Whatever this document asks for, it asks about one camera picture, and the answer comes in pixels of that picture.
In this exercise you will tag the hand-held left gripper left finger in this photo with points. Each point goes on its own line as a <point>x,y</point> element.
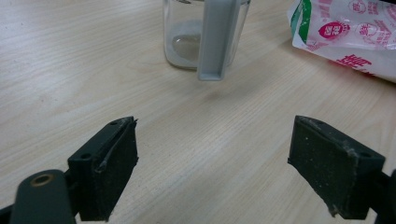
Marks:
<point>102,174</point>

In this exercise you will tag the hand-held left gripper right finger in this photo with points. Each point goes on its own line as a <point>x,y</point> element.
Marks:
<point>330,168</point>

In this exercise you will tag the white bag with red print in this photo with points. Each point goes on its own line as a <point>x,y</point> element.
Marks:
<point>348,34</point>

